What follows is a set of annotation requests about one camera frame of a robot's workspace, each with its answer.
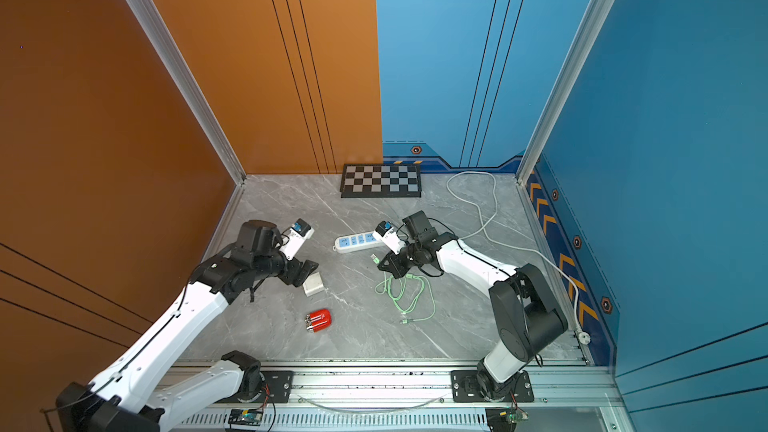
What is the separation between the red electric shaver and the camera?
82 cm

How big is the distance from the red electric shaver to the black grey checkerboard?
1.48 feet

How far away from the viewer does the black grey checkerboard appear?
1.14 metres
